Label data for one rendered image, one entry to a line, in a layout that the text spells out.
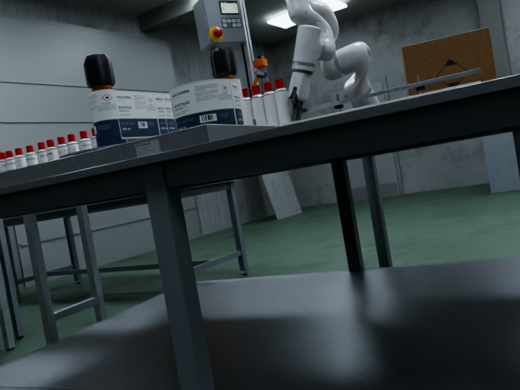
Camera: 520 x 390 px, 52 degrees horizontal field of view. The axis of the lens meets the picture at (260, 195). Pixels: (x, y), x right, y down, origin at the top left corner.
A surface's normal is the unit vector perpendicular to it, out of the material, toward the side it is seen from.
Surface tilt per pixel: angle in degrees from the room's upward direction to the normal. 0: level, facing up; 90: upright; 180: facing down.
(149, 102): 90
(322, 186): 90
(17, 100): 90
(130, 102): 90
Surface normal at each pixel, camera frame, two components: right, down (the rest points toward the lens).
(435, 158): -0.54, 0.12
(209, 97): 0.23, -0.01
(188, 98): -0.33, 0.09
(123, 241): 0.83, -0.12
